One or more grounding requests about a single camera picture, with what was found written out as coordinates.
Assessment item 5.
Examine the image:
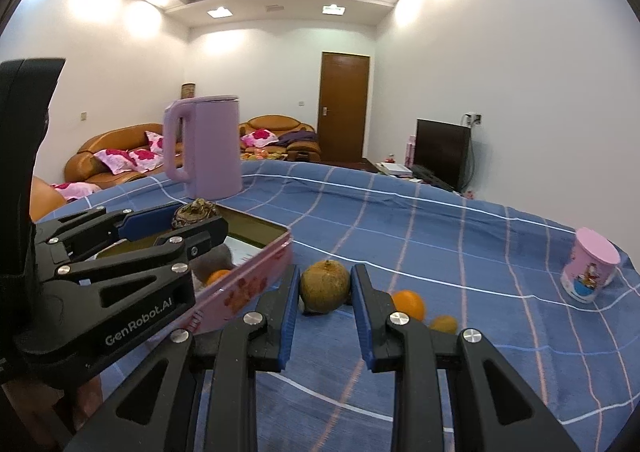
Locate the purple cloth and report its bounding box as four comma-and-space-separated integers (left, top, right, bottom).
277, 131, 318, 148

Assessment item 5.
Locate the long brown leather sofa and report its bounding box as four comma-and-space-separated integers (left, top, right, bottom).
64, 123, 186, 193

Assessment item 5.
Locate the blue plaid tablecloth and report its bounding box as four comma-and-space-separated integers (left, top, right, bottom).
35, 159, 640, 452

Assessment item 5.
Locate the green-brown kiwi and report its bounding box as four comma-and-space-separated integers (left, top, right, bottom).
300, 259, 351, 315

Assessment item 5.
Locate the black television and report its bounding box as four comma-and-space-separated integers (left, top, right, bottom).
412, 118, 473, 192

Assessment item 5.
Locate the brown leather sofa armrest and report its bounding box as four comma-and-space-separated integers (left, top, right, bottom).
29, 177, 68, 223

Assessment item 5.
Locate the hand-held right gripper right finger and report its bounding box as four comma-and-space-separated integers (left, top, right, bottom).
350, 263, 583, 452

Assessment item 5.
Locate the pink metal tin box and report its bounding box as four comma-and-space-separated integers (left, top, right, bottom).
95, 205, 296, 335

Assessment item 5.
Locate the purple electric kettle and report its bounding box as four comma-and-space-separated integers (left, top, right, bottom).
163, 95, 244, 200

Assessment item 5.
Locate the dark coffee table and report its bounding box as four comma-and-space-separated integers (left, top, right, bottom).
320, 159, 381, 174

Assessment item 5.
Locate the brown wooden door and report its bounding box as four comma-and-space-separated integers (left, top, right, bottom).
320, 51, 372, 164

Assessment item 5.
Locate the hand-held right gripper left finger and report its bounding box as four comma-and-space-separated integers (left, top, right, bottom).
64, 263, 302, 452

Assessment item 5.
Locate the dark brown round fruit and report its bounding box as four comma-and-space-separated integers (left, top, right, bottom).
171, 199, 218, 232

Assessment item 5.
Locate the person's left hand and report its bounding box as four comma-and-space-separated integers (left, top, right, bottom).
10, 376, 104, 438

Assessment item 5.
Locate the pink cartoon cup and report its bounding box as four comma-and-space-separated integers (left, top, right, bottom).
560, 227, 622, 304

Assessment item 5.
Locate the pink floral pillow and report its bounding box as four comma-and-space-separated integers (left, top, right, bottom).
52, 181, 103, 201
95, 148, 156, 175
241, 129, 278, 149
145, 131, 176, 155

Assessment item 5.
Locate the small tan kiwi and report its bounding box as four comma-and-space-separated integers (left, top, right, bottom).
429, 315, 458, 335

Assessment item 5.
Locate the white television stand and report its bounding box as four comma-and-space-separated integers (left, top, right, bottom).
375, 159, 451, 190

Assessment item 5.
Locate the brown leather armchair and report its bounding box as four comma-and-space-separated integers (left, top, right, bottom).
239, 115, 322, 163

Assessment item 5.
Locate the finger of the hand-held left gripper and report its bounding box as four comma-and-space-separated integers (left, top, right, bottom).
35, 206, 182, 258
42, 217, 229, 284

